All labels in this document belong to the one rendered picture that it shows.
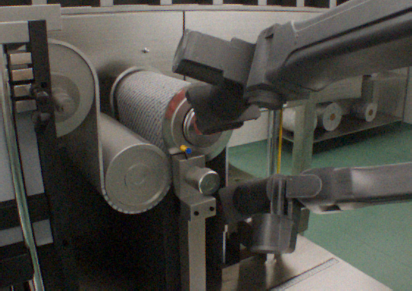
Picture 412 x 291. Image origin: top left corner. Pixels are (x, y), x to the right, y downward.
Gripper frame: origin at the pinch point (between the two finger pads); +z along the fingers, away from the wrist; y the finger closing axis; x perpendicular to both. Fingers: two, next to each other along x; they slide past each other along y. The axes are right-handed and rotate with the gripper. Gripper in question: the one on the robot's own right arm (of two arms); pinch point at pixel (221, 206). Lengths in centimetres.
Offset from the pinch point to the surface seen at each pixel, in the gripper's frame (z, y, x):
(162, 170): -7.0, -13.2, 9.0
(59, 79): -21.2, -30.3, 21.9
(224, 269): 3.5, -1.6, -12.7
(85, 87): -14.7, -25.2, 22.7
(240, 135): 273, 204, 57
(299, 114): 44, 71, 24
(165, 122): -12.0, -12.7, 16.0
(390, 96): 247, 444, 62
